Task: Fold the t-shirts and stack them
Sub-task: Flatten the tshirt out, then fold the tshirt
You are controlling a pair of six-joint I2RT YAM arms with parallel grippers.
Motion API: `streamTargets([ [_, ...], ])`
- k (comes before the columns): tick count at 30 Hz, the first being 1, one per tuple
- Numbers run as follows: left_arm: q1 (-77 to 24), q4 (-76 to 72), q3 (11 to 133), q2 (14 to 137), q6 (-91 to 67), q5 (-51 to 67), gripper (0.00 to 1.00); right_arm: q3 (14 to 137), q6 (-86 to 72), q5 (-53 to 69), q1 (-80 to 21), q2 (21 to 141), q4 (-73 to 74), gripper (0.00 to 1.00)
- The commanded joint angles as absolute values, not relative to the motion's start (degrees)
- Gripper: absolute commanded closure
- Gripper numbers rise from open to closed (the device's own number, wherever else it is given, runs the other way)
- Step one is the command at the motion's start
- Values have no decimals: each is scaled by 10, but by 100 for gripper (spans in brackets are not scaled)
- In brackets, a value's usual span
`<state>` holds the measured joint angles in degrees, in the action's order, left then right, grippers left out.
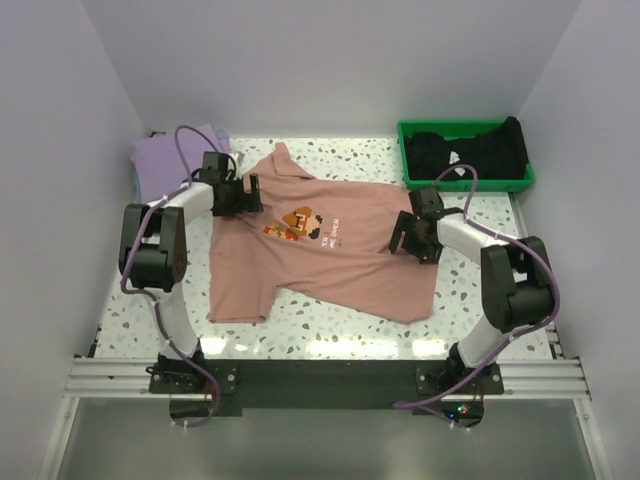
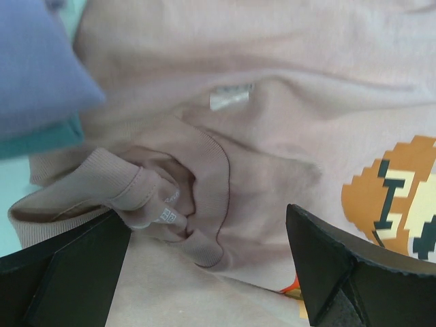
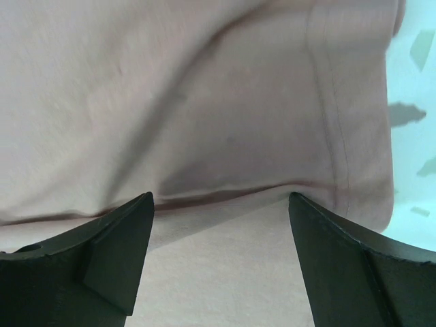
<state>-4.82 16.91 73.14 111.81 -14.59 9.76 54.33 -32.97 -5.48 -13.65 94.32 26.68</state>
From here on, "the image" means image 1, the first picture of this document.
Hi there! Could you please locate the pink printed t shirt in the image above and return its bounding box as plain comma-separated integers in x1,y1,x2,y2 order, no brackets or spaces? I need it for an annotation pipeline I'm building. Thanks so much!
209,143,438,324

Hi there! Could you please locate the folded purple t shirt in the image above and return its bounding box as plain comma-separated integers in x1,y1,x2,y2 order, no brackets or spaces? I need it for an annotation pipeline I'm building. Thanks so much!
132,124,231,203

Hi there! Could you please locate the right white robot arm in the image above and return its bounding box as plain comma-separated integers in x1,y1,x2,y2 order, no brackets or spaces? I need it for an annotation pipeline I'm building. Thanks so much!
389,188,560,393

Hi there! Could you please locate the green plastic bin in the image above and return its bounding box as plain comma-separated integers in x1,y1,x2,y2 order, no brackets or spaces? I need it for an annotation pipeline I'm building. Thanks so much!
396,117,536,194

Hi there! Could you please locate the aluminium frame rail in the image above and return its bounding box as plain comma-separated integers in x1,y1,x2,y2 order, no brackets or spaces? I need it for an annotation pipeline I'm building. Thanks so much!
64,358,591,400

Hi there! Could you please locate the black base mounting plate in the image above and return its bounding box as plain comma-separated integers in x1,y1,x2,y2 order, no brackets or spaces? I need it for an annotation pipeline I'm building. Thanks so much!
147,356,501,421

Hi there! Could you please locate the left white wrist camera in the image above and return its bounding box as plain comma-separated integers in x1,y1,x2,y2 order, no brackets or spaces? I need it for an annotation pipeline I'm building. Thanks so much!
230,152,245,168

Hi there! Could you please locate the black t shirt in bin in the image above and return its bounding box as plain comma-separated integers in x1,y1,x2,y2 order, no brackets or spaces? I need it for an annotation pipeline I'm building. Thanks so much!
403,115,530,181

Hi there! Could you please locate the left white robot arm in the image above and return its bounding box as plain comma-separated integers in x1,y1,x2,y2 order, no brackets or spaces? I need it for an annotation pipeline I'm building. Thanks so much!
118,151,263,392

